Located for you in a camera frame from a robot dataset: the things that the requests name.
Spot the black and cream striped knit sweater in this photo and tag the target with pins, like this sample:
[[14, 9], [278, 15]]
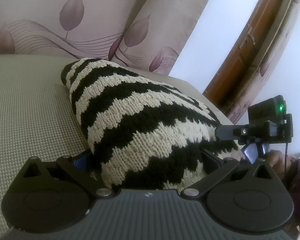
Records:
[[145, 120]]

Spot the brown wooden door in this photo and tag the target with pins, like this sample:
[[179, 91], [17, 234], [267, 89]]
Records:
[[250, 45]]

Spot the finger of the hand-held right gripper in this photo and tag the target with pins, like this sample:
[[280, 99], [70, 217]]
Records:
[[226, 131], [251, 152]]

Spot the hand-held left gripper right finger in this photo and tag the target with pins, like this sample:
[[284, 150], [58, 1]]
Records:
[[212, 159]]

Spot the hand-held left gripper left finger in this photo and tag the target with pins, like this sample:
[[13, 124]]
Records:
[[80, 160]]

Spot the person's right hand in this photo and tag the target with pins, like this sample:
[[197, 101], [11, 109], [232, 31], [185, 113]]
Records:
[[275, 160]]

